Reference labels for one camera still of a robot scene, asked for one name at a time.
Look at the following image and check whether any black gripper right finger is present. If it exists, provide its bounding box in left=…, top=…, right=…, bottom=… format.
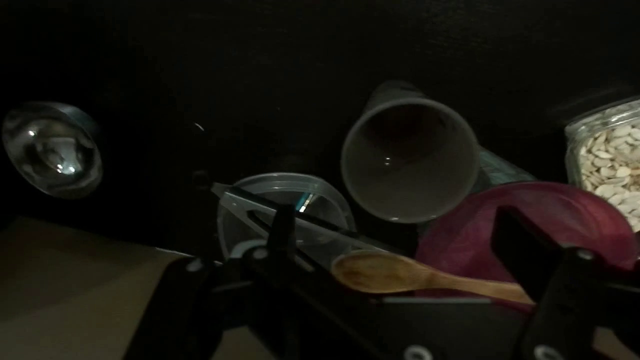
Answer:
left=491, top=203, right=640, bottom=360

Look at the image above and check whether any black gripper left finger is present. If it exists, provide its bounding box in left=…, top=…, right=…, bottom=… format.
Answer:
left=125, top=203, right=301, bottom=360

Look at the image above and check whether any brown wooden spoon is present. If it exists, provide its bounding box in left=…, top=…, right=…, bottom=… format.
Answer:
left=331, top=247, right=536, bottom=307

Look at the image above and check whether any clear glass bowl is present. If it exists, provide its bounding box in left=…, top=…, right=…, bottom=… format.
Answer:
left=215, top=169, right=360, bottom=264

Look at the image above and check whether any clear container of seeds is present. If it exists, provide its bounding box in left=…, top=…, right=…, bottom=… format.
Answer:
left=565, top=96, right=640, bottom=233

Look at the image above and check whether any translucent plastic cup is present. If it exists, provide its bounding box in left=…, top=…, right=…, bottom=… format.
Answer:
left=339, top=77, right=482, bottom=225

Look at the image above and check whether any shiny metal measuring cup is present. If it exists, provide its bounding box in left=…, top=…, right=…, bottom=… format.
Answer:
left=0, top=100, right=106, bottom=201

